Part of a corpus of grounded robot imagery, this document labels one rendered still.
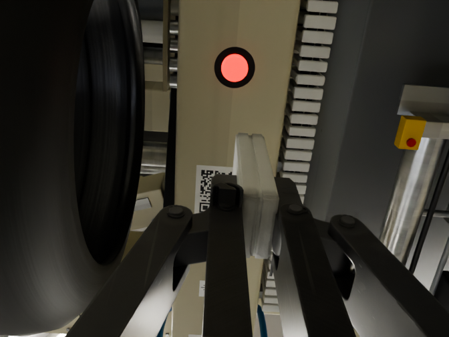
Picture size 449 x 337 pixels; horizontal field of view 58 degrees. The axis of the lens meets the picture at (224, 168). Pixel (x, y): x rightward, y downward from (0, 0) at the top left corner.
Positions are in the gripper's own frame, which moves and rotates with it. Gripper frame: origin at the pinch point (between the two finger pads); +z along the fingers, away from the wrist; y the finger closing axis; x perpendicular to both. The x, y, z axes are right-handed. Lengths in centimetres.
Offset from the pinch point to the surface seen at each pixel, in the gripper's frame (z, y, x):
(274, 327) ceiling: 359, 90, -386
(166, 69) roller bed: 68, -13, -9
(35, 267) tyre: 12.6, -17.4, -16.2
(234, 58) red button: 28.5, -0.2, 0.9
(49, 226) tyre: 13.5, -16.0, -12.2
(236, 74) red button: 28.5, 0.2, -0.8
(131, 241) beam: 74, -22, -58
